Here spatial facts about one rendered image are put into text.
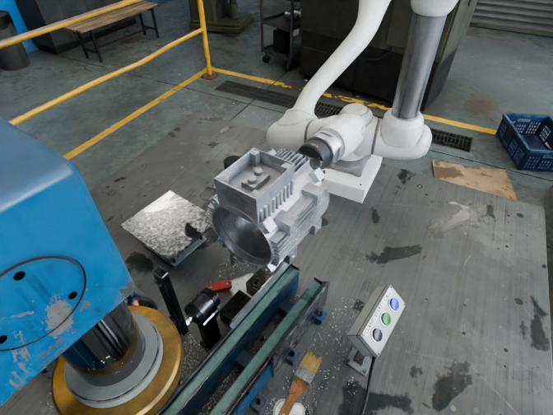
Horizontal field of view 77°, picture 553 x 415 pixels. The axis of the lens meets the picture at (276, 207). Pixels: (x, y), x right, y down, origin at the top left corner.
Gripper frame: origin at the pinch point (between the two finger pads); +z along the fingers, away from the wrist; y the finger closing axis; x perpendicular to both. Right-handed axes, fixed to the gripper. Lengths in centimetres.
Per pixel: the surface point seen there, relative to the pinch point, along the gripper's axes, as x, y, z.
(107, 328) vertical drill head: -5.7, 6.8, 40.0
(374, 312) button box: 27.6, 27.4, -8.5
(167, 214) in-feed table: 44, -54, -13
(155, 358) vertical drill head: 5.8, 7.8, 36.0
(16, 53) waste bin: 104, -496, -141
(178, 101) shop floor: 116, -267, -199
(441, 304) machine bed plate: 52, 42, -46
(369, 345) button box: 30.4, 30.0, -1.8
